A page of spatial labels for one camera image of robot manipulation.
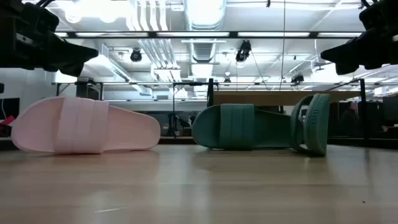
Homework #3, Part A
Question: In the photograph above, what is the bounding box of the green rubber slide sandal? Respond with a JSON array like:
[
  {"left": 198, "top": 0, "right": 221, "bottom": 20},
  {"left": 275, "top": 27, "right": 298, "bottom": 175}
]
[
  {"left": 289, "top": 93, "right": 331, "bottom": 157},
  {"left": 191, "top": 103, "right": 293, "bottom": 151}
]

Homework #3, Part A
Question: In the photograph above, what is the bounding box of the pink rubber slide sandal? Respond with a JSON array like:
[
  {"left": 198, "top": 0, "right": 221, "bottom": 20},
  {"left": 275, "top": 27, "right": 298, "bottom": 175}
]
[{"left": 11, "top": 96, "right": 162, "bottom": 155}]

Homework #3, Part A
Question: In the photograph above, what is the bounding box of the wooden shelf with black frame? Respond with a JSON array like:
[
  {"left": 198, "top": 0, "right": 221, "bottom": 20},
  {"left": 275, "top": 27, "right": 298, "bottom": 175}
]
[{"left": 206, "top": 77, "right": 371, "bottom": 144}]

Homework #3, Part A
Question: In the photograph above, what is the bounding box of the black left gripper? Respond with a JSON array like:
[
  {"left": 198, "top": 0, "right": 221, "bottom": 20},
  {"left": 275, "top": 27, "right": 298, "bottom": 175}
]
[{"left": 0, "top": 0, "right": 100, "bottom": 78}]

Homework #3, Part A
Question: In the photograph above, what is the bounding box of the black hanging camera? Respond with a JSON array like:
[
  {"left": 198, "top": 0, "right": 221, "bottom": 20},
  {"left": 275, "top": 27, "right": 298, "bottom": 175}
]
[
  {"left": 234, "top": 39, "right": 252, "bottom": 63},
  {"left": 129, "top": 48, "right": 143, "bottom": 63}
]

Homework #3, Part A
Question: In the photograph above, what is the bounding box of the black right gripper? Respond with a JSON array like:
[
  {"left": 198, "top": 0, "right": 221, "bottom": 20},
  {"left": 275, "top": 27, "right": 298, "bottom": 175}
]
[{"left": 320, "top": 0, "right": 398, "bottom": 76}]

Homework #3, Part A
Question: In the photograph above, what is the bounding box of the silver ceiling air duct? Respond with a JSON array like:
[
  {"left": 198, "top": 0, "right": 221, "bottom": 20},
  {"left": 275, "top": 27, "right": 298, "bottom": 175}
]
[{"left": 183, "top": 0, "right": 227, "bottom": 31}]

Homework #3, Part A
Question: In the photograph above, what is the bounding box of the black overhead bar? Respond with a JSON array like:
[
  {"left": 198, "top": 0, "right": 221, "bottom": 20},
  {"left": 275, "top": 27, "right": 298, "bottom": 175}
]
[{"left": 54, "top": 30, "right": 363, "bottom": 39}]

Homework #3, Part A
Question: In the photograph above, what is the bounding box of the person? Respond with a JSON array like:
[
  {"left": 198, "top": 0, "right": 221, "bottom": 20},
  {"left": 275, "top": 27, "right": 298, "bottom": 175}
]
[{"left": 340, "top": 101, "right": 362, "bottom": 138}]

